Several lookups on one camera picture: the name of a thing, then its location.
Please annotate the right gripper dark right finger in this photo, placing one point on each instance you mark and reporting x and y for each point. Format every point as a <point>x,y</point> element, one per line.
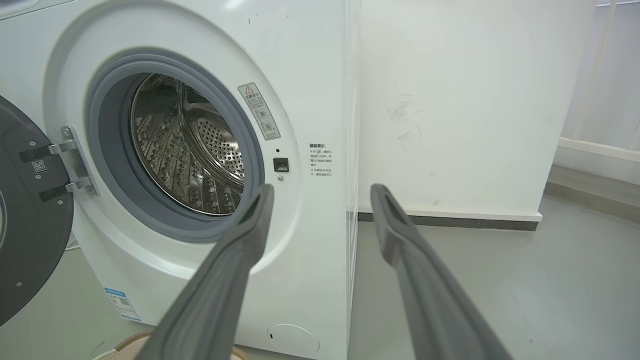
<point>430,300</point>

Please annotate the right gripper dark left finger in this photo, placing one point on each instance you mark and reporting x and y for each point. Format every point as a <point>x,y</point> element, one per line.
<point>215,300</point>

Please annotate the cream perforated laundry basket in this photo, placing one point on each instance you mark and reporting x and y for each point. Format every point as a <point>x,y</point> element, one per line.
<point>131,342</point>

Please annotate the stainless steel washing machine drum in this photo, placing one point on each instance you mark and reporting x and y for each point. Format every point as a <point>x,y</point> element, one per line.
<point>170,160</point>

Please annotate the dark round washer door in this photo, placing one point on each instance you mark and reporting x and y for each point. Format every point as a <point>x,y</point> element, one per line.
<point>30,235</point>

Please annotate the round drain filter cover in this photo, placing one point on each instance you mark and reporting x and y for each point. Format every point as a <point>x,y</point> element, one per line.
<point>293,339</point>

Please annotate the blue energy label sticker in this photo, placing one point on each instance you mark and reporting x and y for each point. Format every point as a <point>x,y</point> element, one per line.
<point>122,304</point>

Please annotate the black door latch socket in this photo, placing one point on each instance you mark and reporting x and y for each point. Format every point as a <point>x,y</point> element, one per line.
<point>281,164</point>

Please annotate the grey rubber door seal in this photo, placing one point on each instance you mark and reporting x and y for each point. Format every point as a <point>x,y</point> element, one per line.
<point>110,165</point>

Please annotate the white printed text label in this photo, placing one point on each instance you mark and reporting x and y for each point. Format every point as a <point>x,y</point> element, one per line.
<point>320,159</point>

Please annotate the grey warning sticker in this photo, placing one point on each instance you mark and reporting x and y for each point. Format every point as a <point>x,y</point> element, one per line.
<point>259,111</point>

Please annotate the silver metal door hinge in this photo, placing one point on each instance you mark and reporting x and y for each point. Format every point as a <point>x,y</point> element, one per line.
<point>80,160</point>

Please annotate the small QR code sticker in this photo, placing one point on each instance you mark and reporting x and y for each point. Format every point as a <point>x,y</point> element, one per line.
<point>39,166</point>

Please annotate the white front-load washing machine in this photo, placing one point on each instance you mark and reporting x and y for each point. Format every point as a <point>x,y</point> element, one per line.
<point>310,60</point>

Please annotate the dark wall baseboard strip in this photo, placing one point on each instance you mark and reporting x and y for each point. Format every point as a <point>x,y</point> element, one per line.
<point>450,221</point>

